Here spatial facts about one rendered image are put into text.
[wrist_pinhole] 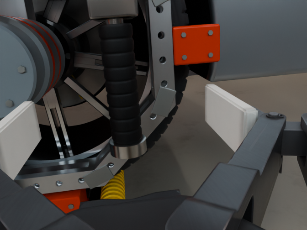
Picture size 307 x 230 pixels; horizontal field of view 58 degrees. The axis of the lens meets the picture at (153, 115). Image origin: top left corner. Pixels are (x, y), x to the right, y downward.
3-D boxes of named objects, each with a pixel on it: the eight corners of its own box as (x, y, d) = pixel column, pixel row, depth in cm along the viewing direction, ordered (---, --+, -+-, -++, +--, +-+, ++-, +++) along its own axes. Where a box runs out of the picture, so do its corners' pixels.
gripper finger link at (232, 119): (245, 110, 14) (259, 109, 14) (204, 84, 21) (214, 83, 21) (243, 163, 15) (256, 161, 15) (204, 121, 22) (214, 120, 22)
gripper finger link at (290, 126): (274, 134, 13) (334, 127, 13) (232, 105, 18) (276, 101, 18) (272, 163, 13) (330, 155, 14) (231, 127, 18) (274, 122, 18)
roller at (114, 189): (124, 164, 87) (122, 147, 85) (127, 227, 59) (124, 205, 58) (105, 166, 87) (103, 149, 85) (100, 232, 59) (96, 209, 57)
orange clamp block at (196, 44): (166, 61, 59) (208, 57, 60) (174, 66, 52) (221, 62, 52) (165, 27, 57) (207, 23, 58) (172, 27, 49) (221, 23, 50)
